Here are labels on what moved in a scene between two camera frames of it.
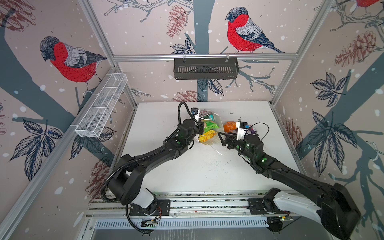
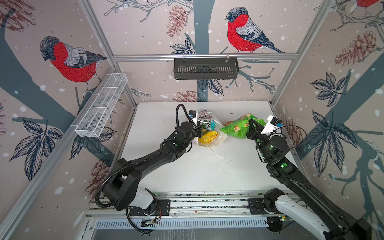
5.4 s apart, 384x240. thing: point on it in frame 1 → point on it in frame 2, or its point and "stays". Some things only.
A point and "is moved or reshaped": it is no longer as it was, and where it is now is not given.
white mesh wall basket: x=96 y=117 stays
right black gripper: x=231 y=137 → x=254 y=133
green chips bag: x=210 y=126 → x=240 y=127
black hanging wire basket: x=206 y=68 stays
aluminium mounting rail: x=233 y=204 stays
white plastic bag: x=214 y=143 is moved or reshaped
